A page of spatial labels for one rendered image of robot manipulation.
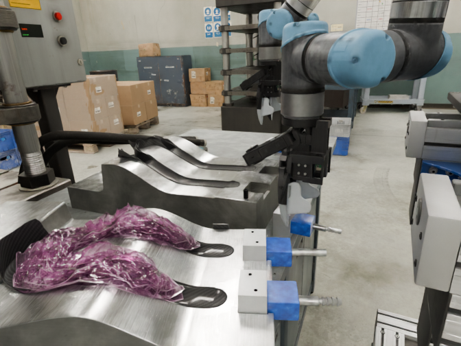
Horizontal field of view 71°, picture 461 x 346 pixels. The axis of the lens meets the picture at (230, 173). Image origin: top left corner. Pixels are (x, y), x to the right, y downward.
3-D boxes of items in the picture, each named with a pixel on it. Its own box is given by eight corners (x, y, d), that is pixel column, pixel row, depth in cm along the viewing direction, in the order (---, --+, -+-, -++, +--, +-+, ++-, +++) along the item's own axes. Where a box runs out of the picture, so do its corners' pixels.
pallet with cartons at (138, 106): (159, 123, 581) (154, 80, 555) (136, 134, 507) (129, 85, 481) (101, 122, 610) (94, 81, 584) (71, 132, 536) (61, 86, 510)
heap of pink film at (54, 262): (203, 237, 57) (199, 195, 54) (179, 314, 40) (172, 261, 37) (64, 234, 59) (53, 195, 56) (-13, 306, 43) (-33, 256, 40)
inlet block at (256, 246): (322, 257, 55) (324, 229, 53) (328, 277, 50) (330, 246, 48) (245, 255, 56) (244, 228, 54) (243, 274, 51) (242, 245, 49)
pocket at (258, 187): (270, 199, 71) (270, 183, 70) (263, 210, 66) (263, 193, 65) (250, 196, 73) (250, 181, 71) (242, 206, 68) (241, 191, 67)
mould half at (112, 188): (287, 192, 87) (288, 143, 82) (256, 243, 65) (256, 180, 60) (136, 173, 105) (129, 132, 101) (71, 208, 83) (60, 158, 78)
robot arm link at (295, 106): (274, 94, 55) (289, 88, 62) (274, 120, 57) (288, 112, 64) (319, 95, 52) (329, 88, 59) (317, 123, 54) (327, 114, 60)
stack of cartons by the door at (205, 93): (230, 105, 745) (228, 66, 715) (223, 107, 716) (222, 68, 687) (197, 104, 776) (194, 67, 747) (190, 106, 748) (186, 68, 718)
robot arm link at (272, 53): (254, 47, 106) (265, 47, 113) (254, 62, 108) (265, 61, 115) (275, 47, 103) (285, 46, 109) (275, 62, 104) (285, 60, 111)
